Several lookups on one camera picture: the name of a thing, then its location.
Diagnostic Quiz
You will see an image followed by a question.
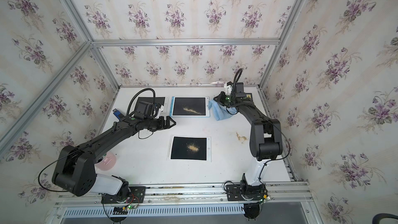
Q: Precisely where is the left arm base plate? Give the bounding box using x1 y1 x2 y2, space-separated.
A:
101 186 146 204

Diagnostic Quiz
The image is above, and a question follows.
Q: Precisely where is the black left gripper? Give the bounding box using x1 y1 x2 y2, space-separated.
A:
142 116 176 131

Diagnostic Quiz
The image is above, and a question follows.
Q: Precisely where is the light blue cloth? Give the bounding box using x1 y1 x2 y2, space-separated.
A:
208 100 238 121

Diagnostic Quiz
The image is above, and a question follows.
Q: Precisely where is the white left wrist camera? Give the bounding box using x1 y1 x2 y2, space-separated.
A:
154 104 164 118

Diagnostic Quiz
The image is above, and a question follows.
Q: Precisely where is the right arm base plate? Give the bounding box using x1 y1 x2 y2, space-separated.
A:
224 184 268 202

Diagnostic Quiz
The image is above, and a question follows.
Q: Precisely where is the blue framed drawing tablet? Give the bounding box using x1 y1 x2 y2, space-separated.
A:
170 96 210 117

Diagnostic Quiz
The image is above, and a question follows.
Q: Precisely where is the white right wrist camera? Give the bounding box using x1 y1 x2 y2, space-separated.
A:
224 82 234 95

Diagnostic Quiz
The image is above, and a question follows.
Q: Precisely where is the white drawing tablet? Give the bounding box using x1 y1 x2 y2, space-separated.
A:
135 96 169 111
167 135 211 162

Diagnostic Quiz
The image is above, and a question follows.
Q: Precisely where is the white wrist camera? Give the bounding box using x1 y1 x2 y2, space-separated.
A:
154 104 164 118
224 82 234 95

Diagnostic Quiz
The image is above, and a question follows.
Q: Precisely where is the dark blue book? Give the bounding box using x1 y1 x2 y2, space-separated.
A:
242 93 253 101

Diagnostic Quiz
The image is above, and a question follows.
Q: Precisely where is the white vented cable duct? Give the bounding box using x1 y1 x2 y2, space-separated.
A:
63 204 244 218

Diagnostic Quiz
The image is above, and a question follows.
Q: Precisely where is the aluminium mounting rail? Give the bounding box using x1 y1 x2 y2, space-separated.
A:
55 181 315 207

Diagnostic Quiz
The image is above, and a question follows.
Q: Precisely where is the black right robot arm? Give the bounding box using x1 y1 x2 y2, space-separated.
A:
211 68 287 198

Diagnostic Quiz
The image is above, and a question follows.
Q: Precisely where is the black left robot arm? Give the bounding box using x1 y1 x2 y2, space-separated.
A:
51 88 176 202

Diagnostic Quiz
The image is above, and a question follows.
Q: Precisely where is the pink pen cup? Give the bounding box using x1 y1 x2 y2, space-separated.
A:
95 151 117 171

